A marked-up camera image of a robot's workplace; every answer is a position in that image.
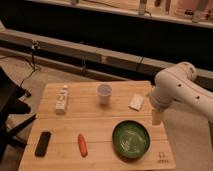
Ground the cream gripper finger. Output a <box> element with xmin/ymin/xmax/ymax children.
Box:
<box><xmin>152</xmin><ymin>109</ymin><xmax>164</xmax><ymax>125</ymax></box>

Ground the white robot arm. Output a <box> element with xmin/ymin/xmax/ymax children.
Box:
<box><xmin>149</xmin><ymin>62</ymin><xmax>213</xmax><ymax>123</ymax></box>

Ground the white eraser block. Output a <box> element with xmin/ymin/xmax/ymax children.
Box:
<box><xmin>129</xmin><ymin>94</ymin><xmax>144</xmax><ymax>111</ymax></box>

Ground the green ceramic bowl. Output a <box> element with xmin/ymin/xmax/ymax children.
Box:
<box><xmin>112</xmin><ymin>120</ymin><xmax>150</xmax><ymax>160</ymax></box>

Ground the orange carrot toy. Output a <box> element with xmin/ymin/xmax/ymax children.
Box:
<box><xmin>78</xmin><ymin>134</ymin><xmax>88</xmax><ymax>157</ymax></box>

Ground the white glue bottle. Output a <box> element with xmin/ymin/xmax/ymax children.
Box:
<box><xmin>55</xmin><ymin>85</ymin><xmax>69</xmax><ymax>115</ymax></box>

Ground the black remote control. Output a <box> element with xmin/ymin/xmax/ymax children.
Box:
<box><xmin>35</xmin><ymin>132</ymin><xmax>51</xmax><ymax>157</ymax></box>

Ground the black chair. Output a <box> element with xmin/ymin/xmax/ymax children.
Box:
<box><xmin>0</xmin><ymin>67</ymin><xmax>35</xmax><ymax>162</ymax></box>

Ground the black cable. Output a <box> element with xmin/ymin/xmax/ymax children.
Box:
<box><xmin>0</xmin><ymin>40</ymin><xmax>42</xmax><ymax>88</ymax></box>

